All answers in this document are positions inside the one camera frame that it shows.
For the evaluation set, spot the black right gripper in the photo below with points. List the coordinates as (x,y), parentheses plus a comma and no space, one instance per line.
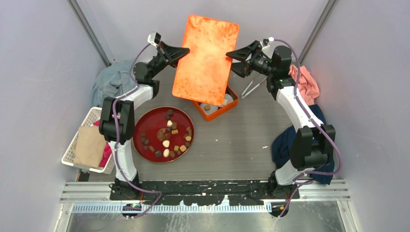
(242,68)

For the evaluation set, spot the white rounded chocolate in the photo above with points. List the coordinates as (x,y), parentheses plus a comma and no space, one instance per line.
(166,143)

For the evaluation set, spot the orange box lid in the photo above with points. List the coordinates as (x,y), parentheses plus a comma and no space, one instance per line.
(202,75)

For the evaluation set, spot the pink cloth in basket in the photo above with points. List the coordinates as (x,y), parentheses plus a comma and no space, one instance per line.
(100,150)

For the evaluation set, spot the navy blue cloth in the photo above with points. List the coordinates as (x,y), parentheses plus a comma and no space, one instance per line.
(281,146)

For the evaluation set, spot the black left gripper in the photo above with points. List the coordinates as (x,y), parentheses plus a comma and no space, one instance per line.
(175,53)

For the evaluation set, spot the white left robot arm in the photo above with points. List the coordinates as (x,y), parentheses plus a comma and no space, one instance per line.
(117,122)

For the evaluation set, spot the dark square pyramid chocolate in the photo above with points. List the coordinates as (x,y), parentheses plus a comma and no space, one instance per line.
(158,154)

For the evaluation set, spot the metal tweezers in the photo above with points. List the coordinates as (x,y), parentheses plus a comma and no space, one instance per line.
(252,85)

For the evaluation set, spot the light blue denim cloth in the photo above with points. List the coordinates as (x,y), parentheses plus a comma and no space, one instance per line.
(112,81)

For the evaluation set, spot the brown ridged chocolate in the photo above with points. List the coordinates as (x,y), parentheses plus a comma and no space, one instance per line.
(152,149)

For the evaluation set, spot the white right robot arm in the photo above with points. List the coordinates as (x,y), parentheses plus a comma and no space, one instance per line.
(313,145)

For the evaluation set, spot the white paper cup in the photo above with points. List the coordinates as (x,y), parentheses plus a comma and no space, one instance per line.
(213,108)
(229,98)

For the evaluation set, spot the orange chocolate box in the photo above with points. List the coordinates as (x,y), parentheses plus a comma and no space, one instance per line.
(221,110)

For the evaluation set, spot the round red plate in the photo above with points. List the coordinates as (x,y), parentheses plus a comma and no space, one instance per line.
(154,121)

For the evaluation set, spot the salmon pink cloth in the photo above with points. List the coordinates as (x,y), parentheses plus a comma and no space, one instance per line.
(308,86)

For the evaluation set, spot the white oval chocolate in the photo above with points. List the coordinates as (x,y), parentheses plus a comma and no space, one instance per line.
(166,153)

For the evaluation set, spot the caramel rounded square chocolate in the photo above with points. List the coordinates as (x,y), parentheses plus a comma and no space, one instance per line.
(183,148)

